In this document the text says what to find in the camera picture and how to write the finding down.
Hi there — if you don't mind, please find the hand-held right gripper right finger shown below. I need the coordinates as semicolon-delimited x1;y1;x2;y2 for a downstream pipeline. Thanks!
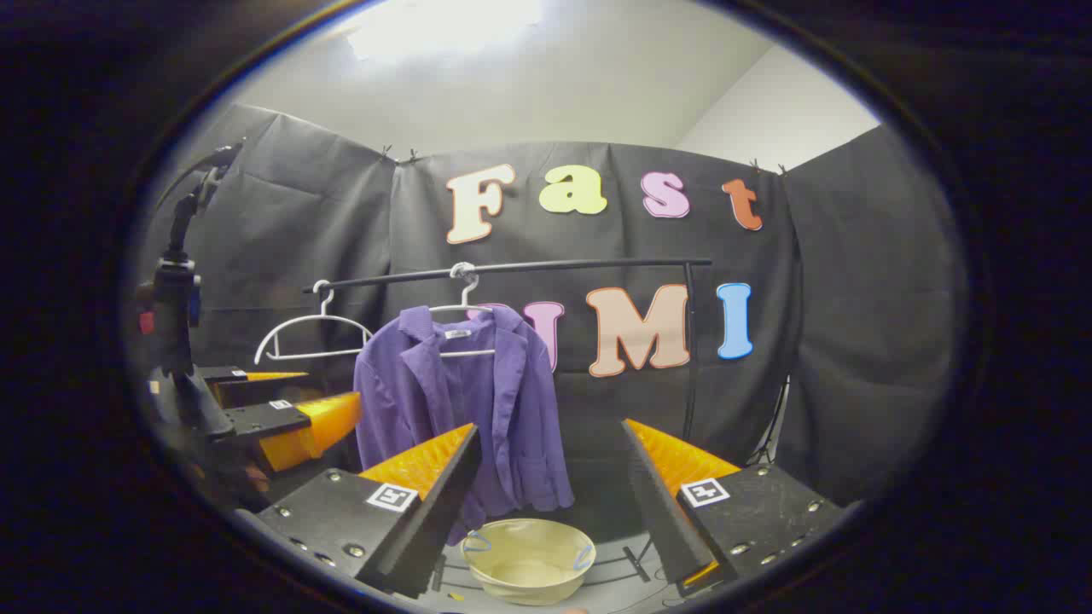
621;418;847;600

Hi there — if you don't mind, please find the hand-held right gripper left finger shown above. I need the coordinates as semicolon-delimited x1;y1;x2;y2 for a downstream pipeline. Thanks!
254;423;482;600

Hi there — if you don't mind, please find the beige laundry hamper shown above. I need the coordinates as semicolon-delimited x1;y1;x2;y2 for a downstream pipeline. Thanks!
461;518;598;607

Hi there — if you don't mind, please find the purple jacket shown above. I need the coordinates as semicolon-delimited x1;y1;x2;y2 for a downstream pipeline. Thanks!
353;305;576;547

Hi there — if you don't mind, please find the white clothes hanger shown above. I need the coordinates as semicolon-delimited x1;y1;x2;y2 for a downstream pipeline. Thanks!
427;263;497;359
254;280;375;366

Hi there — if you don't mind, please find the black clothes rack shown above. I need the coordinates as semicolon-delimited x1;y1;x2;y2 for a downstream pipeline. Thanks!
301;258;716;598

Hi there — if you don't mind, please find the black backdrop stand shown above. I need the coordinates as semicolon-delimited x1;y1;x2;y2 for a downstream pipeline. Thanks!
751;375;793;468

